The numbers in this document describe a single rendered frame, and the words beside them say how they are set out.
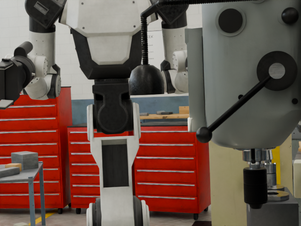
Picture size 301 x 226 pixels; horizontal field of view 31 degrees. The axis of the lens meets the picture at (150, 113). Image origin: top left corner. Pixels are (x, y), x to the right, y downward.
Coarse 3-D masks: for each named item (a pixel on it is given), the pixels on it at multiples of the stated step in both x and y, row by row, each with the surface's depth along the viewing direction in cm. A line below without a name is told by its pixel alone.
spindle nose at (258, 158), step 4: (244, 152) 109; (248, 152) 108; (256, 152) 107; (260, 152) 108; (264, 152) 108; (244, 156) 109; (248, 156) 108; (256, 156) 107; (260, 156) 108; (264, 156) 108; (244, 160) 109; (248, 160) 108; (256, 160) 108; (260, 160) 108; (264, 160) 108
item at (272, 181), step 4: (268, 168) 152; (272, 168) 152; (268, 172) 152; (272, 172) 152; (268, 176) 152; (272, 176) 152; (268, 180) 152; (272, 180) 152; (276, 180) 154; (268, 184) 152; (272, 184) 152; (276, 184) 153
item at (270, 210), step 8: (272, 192) 146; (280, 192) 145; (288, 192) 151; (272, 200) 140; (280, 200) 140; (288, 200) 141; (248, 208) 150; (264, 208) 139; (272, 208) 139; (280, 208) 139; (288, 208) 138; (296, 208) 138; (248, 216) 152; (256, 216) 139; (264, 216) 139; (272, 216) 139; (280, 216) 139; (288, 216) 138; (296, 216) 138; (248, 224) 153; (256, 224) 140; (264, 224) 139; (272, 224) 139; (280, 224) 139; (288, 224) 139; (296, 224) 138
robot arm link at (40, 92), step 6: (42, 78) 177; (48, 78) 187; (54, 78) 187; (42, 84) 178; (48, 84) 186; (54, 84) 187; (30, 90) 177; (36, 90) 178; (42, 90) 180; (48, 90) 186; (54, 90) 187; (30, 96) 184; (36, 96) 182; (42, 96) 185; (48, 96) 188; (54, 96) 188
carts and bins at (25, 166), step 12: (12, 156) 428; (24, 156) 416; (36, 156) 422; (0, 168) 429; (12, 168) 394; (24, 168) 416; (36, 168) 421; (0, 180) 373; (12, 180) 374; (24, 180) 375
